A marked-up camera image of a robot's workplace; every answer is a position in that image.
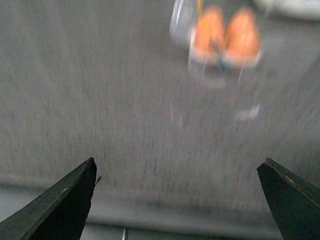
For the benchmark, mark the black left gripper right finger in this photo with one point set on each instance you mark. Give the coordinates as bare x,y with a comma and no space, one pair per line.
293,202

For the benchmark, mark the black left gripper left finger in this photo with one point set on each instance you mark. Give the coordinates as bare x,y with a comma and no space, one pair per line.
60,213

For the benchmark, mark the brown egg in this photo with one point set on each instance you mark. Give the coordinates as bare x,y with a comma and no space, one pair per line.
209,34
241,37

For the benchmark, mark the clear plastic egg box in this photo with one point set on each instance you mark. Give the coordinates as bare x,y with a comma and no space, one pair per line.
182,33

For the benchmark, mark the blue rubber band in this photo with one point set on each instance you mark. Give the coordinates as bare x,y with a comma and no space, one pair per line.
219,59

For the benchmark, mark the white Joyoung blender appliance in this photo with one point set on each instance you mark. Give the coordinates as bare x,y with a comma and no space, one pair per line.
297,9

